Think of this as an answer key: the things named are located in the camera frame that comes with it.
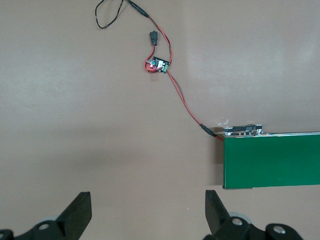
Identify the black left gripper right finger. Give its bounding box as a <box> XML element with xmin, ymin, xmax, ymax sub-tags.
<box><xmin>204</xmin><ymin>189</ymin><xmax>305</xmax><ymax>240</ymax></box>

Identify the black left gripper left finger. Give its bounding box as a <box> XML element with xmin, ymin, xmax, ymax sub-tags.
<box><xmin>0</xmin><ymin>191</ymin><xmax>93</xmax><ymax>240</ymax></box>

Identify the green conveyor belt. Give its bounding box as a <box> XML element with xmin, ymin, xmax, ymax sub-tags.
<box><xmin>221</xmin><ymin>123</ymin><xmax>320</xmax><ymax>191</ymax></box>

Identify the small controller circuit board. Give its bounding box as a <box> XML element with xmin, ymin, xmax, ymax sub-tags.
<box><xmin>148</xmin><ymin>56</ymin><xmax>170</xmax><ymax>75</ymax></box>

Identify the black inline connector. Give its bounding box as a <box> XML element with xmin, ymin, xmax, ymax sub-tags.
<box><xmin>149</xmin><ymin>30</ymin><xmax>160</xmax><ymax>46</ymax></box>

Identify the red and black wire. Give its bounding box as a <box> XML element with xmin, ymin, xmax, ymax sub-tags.
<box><xmin>142</xmin><ymin>16</ymin><xmax>225</xmax><ymax>142</ymax></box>

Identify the black looped cable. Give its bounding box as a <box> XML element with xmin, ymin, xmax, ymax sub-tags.
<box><xmin>94</xmin><ymin>0</ymin><xmax>150</xmax><ymax>30</ymax></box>

